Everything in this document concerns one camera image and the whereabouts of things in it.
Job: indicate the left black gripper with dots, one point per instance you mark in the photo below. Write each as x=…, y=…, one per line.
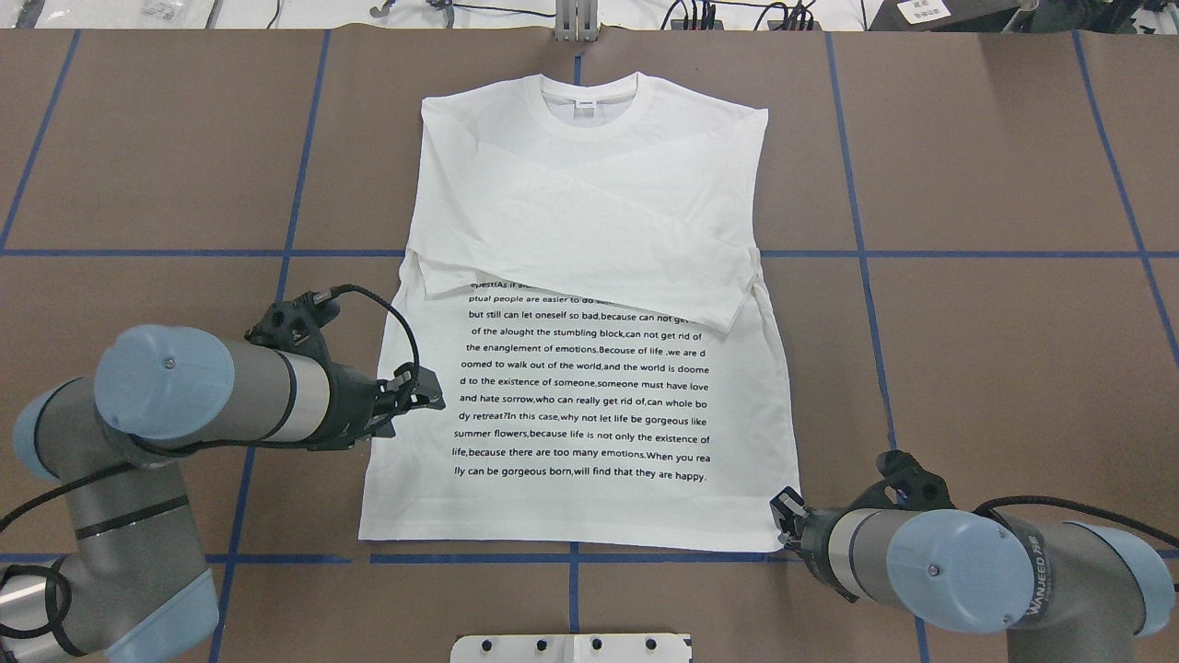
x=353, y=401

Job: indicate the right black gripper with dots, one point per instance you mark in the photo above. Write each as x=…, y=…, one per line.
x=813, y=535

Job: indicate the white long-sleeve printed shirt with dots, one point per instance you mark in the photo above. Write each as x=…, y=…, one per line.
x=581, y=274

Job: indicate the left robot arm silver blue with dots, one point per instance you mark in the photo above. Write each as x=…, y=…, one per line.
x=139, y=588

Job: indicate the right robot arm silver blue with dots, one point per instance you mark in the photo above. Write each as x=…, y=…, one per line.
x=1064, y=592

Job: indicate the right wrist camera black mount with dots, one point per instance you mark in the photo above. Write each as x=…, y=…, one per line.
x=904, y=484

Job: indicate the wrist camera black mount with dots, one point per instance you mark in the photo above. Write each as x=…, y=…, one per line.
x=294, y=326
x=904, y=484

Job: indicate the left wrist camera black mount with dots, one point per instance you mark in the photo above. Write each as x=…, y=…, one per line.
x=294, y=326

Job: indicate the white pedestal base plate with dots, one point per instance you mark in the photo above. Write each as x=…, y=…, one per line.
x=619, y=647

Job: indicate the aluminium frame post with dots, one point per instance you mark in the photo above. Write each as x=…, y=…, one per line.
x=577, y=20

